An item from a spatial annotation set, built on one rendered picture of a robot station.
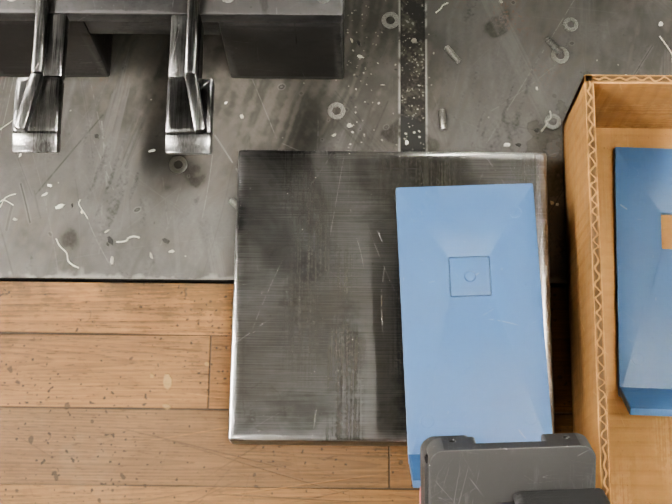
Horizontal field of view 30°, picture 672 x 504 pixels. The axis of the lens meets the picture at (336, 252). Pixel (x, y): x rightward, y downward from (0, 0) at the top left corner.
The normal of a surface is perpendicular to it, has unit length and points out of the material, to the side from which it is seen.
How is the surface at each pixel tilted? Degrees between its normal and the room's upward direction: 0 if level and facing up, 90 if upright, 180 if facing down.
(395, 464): 0
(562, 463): 29
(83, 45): 90
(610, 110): 90
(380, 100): 0
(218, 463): 0
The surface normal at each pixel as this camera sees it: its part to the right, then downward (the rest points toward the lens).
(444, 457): 0.02, 0.25
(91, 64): -0.01, 0.97
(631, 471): -0.01, -0.25
